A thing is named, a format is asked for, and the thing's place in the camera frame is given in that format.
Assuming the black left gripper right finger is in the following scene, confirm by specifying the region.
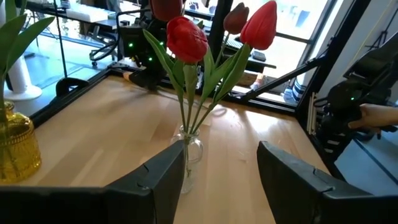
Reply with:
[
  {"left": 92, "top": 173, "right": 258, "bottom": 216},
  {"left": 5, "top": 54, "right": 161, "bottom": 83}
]
[{"left": 257, "top": 141, "right": 336, "bottom": 224}]

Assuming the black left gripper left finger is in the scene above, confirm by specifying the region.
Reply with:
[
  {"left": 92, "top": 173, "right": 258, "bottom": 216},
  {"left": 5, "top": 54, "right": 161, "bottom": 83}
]
[{"left": 104, "top": 139, "right": 187, "bottom": 224}]

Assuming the clear ribbed glass vase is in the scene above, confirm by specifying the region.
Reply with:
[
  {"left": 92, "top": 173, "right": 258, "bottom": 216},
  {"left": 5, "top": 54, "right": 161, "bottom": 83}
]
[{"left": 170, "top": 125, "right": 205, "bottom": 194}]

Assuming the yellow glass vase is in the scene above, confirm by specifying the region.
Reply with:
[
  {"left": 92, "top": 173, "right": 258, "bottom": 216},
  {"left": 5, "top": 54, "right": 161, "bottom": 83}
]
[{"left": 0, "top": 101, "right": 42, "bottom": 184}]

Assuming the white rods bundle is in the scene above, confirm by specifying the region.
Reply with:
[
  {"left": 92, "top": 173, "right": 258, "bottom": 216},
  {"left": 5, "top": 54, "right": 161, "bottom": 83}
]
[{"left": 307, "top": 91, "right": 318, "bottom": 136}]

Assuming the black table clamp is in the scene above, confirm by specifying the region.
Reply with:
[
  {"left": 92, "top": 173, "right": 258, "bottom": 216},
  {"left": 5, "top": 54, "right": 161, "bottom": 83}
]
[{"left": 55, "top": 77, "right": 90, "bottom": 98}]

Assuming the white keyboard box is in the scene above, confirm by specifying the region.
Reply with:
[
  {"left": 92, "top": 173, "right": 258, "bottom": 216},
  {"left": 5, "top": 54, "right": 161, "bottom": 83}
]
[{"left": 65, "top": 2, "right": 109, "bottom": 23}]

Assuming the blue white striped object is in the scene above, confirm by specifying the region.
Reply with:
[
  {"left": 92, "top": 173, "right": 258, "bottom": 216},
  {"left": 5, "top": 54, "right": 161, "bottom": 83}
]
[{"left": 282, "top": 79, "right": 307, "bottom": 105}]

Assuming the thin black pole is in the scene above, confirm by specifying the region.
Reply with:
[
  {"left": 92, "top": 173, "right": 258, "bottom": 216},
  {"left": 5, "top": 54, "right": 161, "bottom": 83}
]
[{"left": 52, "top": 0, "right": 68, "bottom": 78}]

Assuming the wicker basket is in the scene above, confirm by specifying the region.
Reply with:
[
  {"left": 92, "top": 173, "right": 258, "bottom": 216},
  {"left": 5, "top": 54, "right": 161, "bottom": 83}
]
[{"left": 238, "top": 70, "right": 259, "bottom": 88}]

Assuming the person's hand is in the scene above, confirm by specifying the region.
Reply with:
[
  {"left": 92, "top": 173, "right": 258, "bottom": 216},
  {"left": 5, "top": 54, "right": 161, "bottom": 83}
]
[{"left": 348, "top": 103, "right": 398, "bottom": 134}]

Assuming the small black device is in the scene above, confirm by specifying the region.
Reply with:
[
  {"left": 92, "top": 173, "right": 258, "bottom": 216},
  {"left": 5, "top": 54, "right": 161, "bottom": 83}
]
[{"left": 251, "top": 50, "right": 267, "bottom": 62}]

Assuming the black desk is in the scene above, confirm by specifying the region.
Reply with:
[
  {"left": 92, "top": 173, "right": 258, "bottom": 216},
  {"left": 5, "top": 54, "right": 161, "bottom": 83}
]
[{"left": 223, "top": 37, "right": 277, "bottom": 74}]

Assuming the black table frame rail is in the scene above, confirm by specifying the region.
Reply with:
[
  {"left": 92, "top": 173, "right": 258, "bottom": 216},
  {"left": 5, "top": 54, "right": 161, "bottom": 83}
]
[{"left": 29, "top": 67, "right": 299, "bottom": 128}]

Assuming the black vertical frame post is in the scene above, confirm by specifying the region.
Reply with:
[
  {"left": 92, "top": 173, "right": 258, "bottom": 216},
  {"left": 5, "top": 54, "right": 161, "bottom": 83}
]
[{"left": 207, "top": 0, "right": 234, "bottom": 62}]

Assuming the black diagonal frame brace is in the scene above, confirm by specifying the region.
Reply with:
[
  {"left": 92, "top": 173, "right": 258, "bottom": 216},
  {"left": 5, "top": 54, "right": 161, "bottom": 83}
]
[{"left": 241, "top": 55, "right": 327, "bottom": 102}]

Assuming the white pedestal base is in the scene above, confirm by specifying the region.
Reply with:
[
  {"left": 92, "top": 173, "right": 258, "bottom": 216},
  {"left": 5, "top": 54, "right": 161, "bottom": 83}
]
[{"left": 3, "top": 55, "right": 44, "bottom": 102}]

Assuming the thick black frame post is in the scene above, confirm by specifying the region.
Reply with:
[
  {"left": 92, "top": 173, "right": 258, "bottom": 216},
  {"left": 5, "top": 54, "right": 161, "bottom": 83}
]
[{"left": 295, "top": 0, "right": 373, "bottom": 122}]

